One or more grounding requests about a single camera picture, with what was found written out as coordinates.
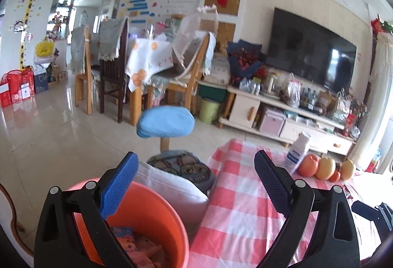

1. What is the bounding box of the large red gift bag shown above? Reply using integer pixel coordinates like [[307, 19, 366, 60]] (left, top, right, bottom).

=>
[[6, 68, 35, 102]]

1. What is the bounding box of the dark blue gift bag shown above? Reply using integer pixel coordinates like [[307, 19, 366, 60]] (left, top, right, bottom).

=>
[[33, 70, 50, 94]]

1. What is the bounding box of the pink storage box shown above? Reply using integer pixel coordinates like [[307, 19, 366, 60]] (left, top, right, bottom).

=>
[[260, 109, 286, 137]]

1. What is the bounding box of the yellow tote bag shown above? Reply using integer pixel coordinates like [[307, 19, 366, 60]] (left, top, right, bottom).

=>
[[34, 36, 56, 57]]

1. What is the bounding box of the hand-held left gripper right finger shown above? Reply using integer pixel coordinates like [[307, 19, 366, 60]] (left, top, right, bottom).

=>
[[254, 150, 360, 268]]

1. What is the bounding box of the white mesh food cover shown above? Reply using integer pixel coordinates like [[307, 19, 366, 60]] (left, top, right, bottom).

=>
[[172, 4, 220, 69]]

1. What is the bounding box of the fruit print table cover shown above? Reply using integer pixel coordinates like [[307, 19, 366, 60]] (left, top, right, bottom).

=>
[[125, 38, 174, 92]]

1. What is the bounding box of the white printed carton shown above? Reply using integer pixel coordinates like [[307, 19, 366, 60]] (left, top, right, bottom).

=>
[[203, 53, 231, 84]]

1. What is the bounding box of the small red gift bag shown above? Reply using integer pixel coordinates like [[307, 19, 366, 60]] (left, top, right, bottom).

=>
[[0, 82, 13, 108]]

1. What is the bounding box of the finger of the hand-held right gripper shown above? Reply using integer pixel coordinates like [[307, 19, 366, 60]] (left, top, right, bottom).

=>
[[351, 200, 379, 222], [375, 202, 393, 236]]

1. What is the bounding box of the red green plant ornament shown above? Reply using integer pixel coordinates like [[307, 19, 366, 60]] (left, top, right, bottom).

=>
[[370, 17, 393, 35]]

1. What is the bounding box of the large yellow pear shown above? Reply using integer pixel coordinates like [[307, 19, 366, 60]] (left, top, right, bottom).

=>
[[315, 157, 337, 180]]

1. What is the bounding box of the pink plastic bucket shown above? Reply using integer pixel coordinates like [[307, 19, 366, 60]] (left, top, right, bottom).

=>
[[72, 177, 190, 268]]

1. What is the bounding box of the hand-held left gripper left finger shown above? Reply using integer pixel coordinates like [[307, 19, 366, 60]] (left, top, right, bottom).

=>
[[34, 151, 139, 268]]

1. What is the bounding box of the round yellow pear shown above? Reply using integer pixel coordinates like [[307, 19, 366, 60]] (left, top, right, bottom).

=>
[[339, 160, 357, 180]]

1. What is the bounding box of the pack of water bottles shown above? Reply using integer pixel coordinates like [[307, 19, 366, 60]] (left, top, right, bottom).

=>
[[239, 78, 261, 95]]

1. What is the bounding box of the red packet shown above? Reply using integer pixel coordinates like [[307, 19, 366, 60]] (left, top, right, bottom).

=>
[[345, 115, 358, 136]]

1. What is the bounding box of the navy wrapped red bouquet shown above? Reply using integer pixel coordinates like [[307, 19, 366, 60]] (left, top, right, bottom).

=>
[[226, 39, 267, 86]]

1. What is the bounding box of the clear crinkled plastic bag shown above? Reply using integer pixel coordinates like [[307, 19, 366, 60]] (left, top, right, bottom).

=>
[[333, 88, 352, 124]]

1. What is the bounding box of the lace covered air conditioner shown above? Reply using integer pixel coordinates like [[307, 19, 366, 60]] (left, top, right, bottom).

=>
[[354, 32, 393, 169]]

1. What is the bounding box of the cream television cabinet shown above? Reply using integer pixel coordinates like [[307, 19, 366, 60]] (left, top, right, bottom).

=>
[[219, 84, 358, 158]]

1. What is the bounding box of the white electric kettle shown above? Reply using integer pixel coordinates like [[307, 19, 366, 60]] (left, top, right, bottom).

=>
[[266, 72, 281, 94]]

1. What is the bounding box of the brown paper bag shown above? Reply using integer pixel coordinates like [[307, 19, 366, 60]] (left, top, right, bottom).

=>
[[318, 91, 337, 109]]

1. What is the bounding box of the dark green box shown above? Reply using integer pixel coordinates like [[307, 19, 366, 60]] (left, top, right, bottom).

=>
[[198, 84, 229, 103]]

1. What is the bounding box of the dried flower bunch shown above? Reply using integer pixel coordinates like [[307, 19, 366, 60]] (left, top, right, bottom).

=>
[[350, 98, 367, 121]]

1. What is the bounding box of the black flat television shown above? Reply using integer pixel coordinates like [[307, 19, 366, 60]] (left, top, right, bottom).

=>
[[265, 7, 357, 94]]

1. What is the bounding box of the clear bag of dried food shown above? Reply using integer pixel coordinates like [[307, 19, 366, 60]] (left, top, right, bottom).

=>
[[280, 73, 301, 108]]

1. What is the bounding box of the white pillow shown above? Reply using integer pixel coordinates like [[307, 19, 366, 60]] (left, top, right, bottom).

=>
[[133, 161, 209, 226]]

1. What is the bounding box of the wooden chair lace cover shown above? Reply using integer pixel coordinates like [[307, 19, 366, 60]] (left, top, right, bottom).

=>
[[147, 32, 217, 126]]

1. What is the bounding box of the white milk bottle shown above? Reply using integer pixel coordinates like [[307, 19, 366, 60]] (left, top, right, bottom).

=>
[[284, 131, 311, 175]]

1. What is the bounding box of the dark wooden chair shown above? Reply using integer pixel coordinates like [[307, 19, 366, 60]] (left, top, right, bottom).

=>
[[98, 16, 129, 124]]

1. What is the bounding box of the pink printed packet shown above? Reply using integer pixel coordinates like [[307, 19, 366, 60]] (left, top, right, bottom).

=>
[[112, 227, 136, 256]]

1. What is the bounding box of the light wooden chair grey cover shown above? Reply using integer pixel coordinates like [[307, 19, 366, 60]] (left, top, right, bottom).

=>
[[70, 26, 94, 115]]

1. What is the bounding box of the red white checked tablecloth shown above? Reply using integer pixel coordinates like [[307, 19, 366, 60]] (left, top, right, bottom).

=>
[[187, 138, 393, 268]]

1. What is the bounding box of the green waste bin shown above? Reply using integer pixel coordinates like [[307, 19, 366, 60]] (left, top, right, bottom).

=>
[[199, 97, 222, 125]]

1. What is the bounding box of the red apple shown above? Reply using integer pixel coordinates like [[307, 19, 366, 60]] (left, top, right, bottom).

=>
[[297, 154, 320, 177]]

